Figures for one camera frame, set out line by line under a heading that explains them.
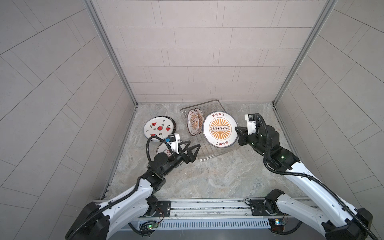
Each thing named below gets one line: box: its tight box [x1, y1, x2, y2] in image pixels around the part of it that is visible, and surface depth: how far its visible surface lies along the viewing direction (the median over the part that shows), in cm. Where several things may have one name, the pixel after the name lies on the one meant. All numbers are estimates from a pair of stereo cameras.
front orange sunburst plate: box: [187, 109, 200, 137], surface depth 98 cm
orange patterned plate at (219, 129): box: [202, 110, 238, 149], surface depth 77 cm
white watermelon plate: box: [143, 116, 174, 142], surface depth 101 cm
